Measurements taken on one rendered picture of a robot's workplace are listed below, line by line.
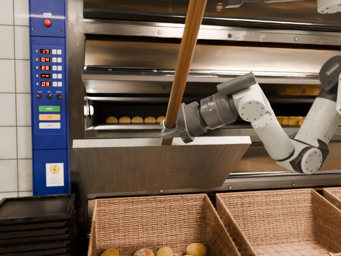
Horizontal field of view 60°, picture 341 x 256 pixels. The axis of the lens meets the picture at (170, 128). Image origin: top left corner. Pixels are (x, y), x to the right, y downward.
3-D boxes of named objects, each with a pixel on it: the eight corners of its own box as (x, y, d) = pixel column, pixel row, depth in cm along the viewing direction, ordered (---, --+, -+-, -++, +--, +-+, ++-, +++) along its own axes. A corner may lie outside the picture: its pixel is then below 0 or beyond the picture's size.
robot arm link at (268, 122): (230, 85, 82) (252, 119, 88) (233, 101, 75) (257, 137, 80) (252, 73, 79) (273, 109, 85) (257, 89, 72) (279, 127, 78)
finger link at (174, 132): (160, 133, 84) (179, 126, 82) (165, 138, 86) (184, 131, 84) (160, 138, 83) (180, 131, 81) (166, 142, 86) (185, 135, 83)
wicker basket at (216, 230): (94, 254, 142) (93, 197, 141) (206, 245, 152) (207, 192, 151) (82, 325, 94) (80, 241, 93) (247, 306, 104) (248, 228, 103)
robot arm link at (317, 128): (288, 167, 98) (320, 107, 98) (321, 183, 87) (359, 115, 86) (266, 154, 93) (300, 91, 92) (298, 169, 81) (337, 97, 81)
